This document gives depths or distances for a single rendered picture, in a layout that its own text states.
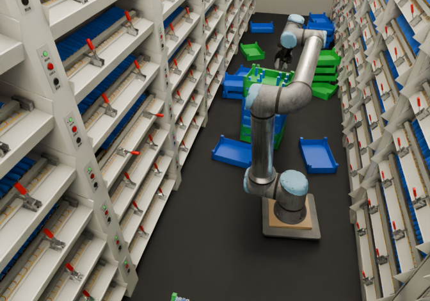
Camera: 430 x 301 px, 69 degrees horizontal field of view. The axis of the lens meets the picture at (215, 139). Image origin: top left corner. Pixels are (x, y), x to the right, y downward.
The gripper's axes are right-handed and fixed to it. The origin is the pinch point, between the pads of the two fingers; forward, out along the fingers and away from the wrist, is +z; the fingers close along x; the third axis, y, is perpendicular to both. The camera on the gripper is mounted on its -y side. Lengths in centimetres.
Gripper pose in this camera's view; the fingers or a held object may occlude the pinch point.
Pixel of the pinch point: (279, 67)
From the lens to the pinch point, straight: 213.6
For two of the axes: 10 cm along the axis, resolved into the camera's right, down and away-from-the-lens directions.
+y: 0.7, 7.9, -6.1
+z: -1.0, 6.2, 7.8
